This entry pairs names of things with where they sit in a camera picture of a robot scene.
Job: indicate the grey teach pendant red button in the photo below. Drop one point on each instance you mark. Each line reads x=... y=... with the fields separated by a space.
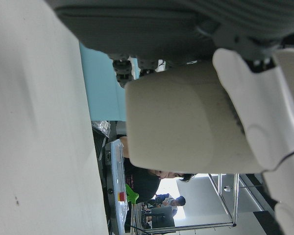
x=117 y=171

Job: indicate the person in black shirt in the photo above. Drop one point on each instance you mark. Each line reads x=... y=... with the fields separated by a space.
x=142 y=181

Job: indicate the person in white shirt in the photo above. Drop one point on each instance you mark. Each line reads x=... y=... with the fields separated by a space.
x=177 y=202

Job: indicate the aluminium frame rack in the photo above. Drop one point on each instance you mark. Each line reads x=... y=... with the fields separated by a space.
x=234 y=195

